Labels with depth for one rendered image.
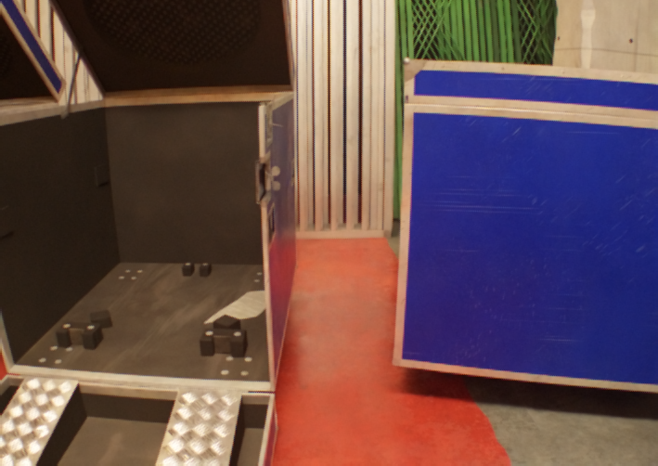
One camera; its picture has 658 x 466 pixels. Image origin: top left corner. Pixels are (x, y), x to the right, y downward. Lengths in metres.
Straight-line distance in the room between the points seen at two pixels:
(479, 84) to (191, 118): 1.34
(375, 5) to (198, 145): 1.54
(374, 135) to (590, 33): 1.43
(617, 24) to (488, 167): 1.58
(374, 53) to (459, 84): 1.91
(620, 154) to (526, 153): 0.25
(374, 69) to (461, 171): 1.93
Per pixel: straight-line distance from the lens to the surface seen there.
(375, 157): 3.25
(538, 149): 1.38
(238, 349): 1.63
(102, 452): 1.59
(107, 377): 1.64
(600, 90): 1.39
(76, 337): 1.84
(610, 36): 2.77
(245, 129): 2.24
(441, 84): 1.37
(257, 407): 1.53
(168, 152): 2.34
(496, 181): 1.39
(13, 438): 1.58
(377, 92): 3.23
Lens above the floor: 1.03
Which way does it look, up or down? 16 degrees down
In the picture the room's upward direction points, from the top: straight up
